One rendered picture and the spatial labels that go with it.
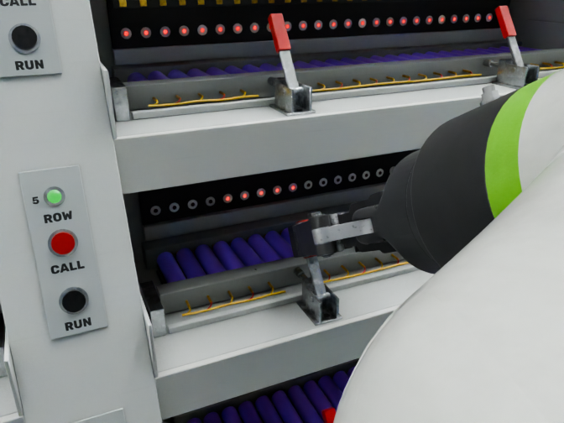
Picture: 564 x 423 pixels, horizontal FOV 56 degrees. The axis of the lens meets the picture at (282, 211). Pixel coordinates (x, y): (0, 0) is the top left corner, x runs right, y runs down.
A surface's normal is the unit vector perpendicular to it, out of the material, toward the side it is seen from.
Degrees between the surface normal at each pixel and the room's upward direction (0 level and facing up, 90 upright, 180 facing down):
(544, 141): 71
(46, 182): 90
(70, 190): 90
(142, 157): 109
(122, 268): 90
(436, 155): 57
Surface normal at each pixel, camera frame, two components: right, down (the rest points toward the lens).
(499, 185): -0.93, 0.09
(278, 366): 0.40, 0.37
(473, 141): -0.87, -0.40
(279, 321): 0.00, -0.91
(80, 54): 0.38, 0.05
